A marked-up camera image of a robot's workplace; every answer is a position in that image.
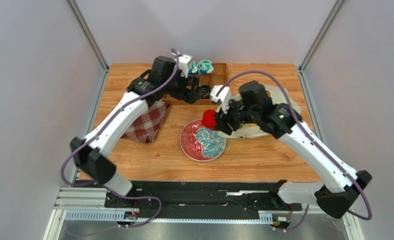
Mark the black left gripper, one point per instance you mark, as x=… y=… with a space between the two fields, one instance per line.
x=189 y=96

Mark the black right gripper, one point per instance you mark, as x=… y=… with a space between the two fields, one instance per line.
x=225 y=119

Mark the red fake bell pepper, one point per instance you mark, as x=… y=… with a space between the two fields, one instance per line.
x=208 y=119

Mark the translucent white plastic bag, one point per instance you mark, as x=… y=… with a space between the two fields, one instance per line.
x=270 y=113

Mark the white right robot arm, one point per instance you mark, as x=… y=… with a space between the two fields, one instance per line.
x=340 y=185

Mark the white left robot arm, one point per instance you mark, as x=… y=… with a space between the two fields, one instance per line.
x=167 y=76

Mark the teal white sock left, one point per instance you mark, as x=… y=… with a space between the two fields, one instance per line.
x=192 y=68

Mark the teal white sock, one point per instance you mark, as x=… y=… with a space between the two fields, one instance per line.
x=205 y=67
x=192 y=68

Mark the teal white sock right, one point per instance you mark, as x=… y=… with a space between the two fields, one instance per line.
x=205 y=67

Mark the red and teal plate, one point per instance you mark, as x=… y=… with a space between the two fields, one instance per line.
x=200 y=143

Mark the wooden compartment tray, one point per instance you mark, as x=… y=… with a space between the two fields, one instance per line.
x=218 y=77

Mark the red plaid cloth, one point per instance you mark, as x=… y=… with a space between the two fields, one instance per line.
x=146 y=127

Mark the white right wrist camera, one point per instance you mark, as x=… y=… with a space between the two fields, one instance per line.
x=221 y=95

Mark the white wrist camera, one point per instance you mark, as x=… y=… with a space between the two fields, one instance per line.
x=221 y=95
x=184 y=63

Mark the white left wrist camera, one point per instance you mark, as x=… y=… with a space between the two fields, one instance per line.
x=184 y=63

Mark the white slotted cable duct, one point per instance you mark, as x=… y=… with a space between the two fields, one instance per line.
x=262 y=218

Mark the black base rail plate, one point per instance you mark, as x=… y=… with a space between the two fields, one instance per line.
x=202 y=199

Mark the aluminium frame post left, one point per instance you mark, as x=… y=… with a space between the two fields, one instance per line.
x=82 y=23

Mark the aluminium frame post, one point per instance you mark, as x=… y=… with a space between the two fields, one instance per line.
x=82 y=23
x=329 y=21

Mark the aluminium frame post right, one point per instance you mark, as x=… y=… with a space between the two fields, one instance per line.
x=329 y=21

